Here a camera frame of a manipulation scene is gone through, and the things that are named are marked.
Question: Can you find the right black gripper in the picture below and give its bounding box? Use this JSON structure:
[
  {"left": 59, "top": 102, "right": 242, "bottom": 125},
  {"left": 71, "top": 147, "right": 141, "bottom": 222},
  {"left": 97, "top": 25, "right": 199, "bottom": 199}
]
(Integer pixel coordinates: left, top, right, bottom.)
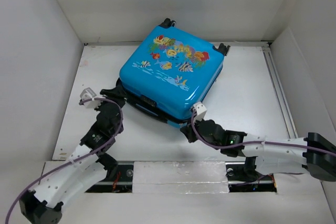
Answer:
[{"left": 180, "top": 115, "right": 221, "bottom": 151}]

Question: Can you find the blue hard-shell suitcase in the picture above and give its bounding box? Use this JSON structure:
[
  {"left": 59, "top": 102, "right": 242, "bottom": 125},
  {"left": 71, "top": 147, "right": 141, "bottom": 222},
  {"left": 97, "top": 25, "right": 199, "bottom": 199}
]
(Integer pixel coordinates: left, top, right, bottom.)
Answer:
[{"left": 117, "top": 18, "right": 230, "bottom": 128}]

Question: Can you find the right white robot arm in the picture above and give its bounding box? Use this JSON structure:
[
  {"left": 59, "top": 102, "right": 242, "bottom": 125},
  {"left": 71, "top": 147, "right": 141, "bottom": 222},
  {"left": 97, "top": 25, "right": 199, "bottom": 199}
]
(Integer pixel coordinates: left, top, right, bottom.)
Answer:
[{"left": 180, "top": 120, "right": 335, "bottom": 182}]

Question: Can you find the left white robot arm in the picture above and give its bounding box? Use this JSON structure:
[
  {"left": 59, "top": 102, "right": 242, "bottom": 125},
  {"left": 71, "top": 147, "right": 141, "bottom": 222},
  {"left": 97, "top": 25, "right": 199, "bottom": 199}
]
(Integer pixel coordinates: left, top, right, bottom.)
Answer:
[{"left": 18, "top": 86, "right": 127, "bottom": 223}]

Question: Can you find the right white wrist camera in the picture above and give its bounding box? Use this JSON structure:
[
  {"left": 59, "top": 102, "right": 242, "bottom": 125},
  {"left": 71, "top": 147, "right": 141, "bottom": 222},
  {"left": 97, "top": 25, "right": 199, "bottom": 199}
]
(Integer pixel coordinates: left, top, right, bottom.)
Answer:
[{"left": 191, "top": 102, "right": 207, "bottom": 121}]

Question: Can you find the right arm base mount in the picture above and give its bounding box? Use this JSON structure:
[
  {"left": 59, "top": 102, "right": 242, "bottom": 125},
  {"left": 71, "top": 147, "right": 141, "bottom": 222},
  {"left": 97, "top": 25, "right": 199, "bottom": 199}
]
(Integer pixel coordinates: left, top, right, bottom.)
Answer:
[{"left": 226, "top": 162, "right": 277, "bottom": 193}]

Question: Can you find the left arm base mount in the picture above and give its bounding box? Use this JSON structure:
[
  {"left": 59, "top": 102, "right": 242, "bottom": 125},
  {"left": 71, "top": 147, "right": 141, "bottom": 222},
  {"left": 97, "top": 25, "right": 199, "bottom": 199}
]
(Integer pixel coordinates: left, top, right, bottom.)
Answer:
[{"left": 86, "top": 162, "right": 134, "bottom": 194}]

